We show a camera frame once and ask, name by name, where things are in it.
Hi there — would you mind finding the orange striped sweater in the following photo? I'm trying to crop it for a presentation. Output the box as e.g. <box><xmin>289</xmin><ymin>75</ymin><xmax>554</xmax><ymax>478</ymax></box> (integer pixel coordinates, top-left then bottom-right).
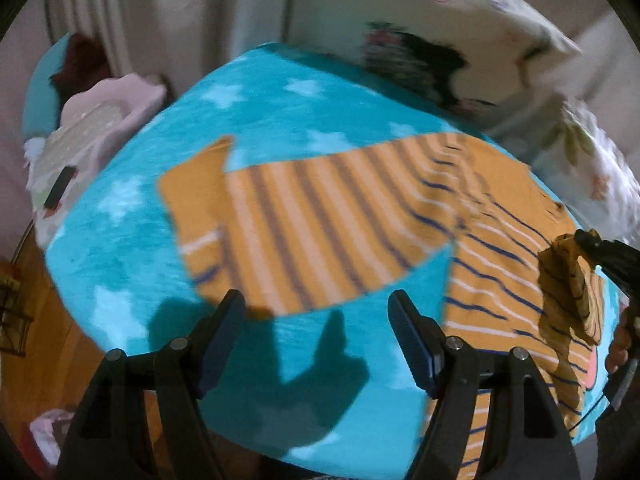
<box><xmin>157</xmin><ymin>133</ymin><xmax>608</xmax><ymax>479</ymax></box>

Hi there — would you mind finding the pink folded clothes pile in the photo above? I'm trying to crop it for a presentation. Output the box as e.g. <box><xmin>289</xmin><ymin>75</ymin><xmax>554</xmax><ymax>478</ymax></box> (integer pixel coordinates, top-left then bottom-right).
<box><xmin>24</xmin><ymin>74</ymin><xmax>167</xmax><ymax>249</ymax></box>

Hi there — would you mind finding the right hand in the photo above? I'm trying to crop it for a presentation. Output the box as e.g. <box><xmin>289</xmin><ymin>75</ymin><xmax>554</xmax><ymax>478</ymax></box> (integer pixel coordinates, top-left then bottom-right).
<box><xmin>605</xmin><ymin>309</ymin><xmax>631</xmax><ymax>375</ymax></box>

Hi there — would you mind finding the white leaf print pillow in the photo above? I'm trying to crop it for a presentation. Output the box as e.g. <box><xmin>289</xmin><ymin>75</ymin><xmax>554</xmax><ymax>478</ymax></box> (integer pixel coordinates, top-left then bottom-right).
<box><xmin>532</xmin><ymin>99</ymin><xmax>639</xmax><ymax>248</ymax></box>

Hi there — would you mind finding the white bird print cushion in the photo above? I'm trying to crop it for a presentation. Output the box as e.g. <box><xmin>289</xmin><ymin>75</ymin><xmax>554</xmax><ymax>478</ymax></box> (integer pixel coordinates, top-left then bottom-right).
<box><xmin>288</xmin><ymin>0</ymin><xmax>580</xmax><ymax>116</ymax></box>

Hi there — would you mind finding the dark red cloth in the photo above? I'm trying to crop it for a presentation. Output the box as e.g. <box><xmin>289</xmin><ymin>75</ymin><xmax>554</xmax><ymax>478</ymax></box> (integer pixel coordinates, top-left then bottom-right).
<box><xmin>49</xmin><ymin>32</ymin><xmax>113</xmax><ymax>112</ymax></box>

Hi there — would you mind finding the beige curtain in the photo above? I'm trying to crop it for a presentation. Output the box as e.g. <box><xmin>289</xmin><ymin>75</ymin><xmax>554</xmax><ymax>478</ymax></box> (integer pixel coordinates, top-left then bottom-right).
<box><xmin>44</xmin><ymin>0</ymin><xmax>288</xmax><ymax>94</ymax></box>

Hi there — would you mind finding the black cable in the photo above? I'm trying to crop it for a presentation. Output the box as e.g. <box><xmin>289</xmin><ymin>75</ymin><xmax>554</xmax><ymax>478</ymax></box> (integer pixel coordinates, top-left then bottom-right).
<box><xmin>566</xmin><ymin>391</ymin><xmax>609</xmax><ymax>434</ymax></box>

